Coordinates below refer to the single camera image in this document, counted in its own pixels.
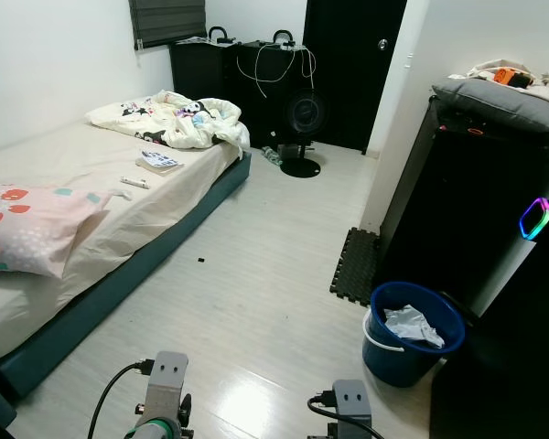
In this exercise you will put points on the pink strawberry print pillow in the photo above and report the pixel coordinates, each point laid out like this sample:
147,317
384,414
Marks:
27,229

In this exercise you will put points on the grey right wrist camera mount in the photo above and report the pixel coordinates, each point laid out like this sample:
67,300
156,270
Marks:
352,407

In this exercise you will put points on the white book blue lettering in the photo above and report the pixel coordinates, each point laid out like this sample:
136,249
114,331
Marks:
161,161

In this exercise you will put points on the cream cloth pile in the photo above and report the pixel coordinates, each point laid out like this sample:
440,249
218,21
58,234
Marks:
544,87

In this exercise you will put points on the silver round door knob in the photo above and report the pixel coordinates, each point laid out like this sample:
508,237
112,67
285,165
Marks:
382,43

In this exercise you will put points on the crumpled white plastic bag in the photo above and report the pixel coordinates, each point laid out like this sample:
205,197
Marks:
412,325

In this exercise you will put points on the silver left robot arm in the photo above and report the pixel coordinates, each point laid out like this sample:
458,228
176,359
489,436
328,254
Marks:
156,430

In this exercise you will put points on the black standing fan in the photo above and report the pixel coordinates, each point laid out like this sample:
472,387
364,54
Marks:
306,114

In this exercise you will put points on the white squeeze tube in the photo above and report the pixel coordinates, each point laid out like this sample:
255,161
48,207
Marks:
134,182

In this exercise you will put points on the black door with round knob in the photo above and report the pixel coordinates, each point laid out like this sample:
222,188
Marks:
348,73

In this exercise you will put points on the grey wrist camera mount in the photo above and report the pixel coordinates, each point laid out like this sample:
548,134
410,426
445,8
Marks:
167,380
352,407

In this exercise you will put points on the cream sheeted mattress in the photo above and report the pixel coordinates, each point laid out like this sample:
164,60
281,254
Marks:
101,183

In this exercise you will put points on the blue plastic bucket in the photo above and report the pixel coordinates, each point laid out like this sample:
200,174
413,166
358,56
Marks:
393,361

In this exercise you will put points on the black foam floor mat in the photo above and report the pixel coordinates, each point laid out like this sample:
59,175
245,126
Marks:
355,265

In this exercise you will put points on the grey cushion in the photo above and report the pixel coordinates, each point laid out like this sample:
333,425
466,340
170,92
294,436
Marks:
499,102

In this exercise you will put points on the cream cartoon print duvet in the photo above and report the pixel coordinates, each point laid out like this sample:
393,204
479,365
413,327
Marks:
178,123

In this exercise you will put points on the dark window blind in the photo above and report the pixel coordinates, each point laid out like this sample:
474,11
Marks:
169,20

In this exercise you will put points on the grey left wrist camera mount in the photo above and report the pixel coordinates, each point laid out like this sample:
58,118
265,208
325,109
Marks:
167,380

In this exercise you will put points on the small orange item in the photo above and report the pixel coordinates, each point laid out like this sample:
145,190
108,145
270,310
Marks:
505,75

